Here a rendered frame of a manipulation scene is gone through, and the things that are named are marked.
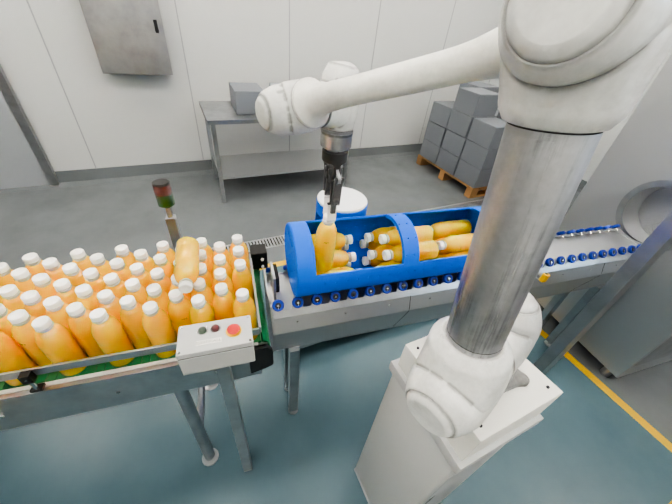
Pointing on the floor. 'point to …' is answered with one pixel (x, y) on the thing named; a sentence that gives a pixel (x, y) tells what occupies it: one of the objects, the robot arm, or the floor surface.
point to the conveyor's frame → (125, 393)
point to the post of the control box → (235, 414)
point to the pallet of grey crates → (465, 137)
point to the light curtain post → (627, 274)
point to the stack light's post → (173, 229)
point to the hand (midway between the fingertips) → (329, 208)
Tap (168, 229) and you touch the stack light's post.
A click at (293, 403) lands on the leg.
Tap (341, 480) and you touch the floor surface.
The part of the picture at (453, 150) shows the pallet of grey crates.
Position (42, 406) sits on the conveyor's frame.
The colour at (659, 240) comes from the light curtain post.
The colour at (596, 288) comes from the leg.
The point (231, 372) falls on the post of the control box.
